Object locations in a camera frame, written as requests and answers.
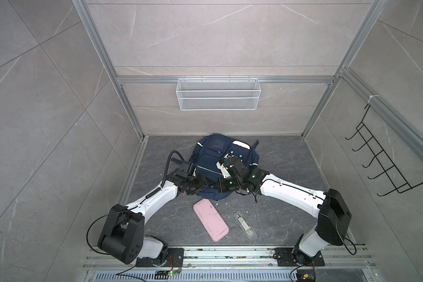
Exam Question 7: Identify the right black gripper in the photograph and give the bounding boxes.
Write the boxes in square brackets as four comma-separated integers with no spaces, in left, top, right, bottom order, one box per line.
[212,176,243,193]

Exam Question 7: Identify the navy blue student backpack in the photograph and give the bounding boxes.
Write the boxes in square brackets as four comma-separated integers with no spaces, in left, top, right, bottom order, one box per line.
[163,133,269,201]

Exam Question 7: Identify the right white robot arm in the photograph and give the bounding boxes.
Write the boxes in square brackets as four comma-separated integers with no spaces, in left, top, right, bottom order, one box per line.
[216,156,352,264]

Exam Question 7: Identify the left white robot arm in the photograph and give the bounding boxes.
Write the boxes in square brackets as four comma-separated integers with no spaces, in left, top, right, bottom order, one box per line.
[97,161,209,265]

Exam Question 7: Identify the pink pencil case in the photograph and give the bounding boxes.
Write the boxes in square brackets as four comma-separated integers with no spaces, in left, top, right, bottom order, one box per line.
[193,199,229,242]

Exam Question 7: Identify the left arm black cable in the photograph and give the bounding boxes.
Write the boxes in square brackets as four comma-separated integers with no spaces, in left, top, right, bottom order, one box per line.
[161,150,184,188]

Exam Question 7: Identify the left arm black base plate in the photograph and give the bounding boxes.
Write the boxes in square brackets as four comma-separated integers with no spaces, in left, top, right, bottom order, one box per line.
[136,247,184,268]

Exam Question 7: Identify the white wire mesh basket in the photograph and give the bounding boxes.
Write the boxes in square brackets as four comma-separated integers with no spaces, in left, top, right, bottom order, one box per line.
[176,78,262,111]

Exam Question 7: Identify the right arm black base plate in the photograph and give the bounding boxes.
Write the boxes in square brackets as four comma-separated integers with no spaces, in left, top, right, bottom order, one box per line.
[273,247,325,267]

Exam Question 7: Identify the aluminium front rail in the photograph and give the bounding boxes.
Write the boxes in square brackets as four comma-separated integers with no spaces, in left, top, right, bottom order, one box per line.
[79,245,379,275]

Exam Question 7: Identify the black wire hook rack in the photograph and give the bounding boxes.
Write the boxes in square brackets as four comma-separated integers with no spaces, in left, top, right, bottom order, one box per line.
[345,104,423,197]

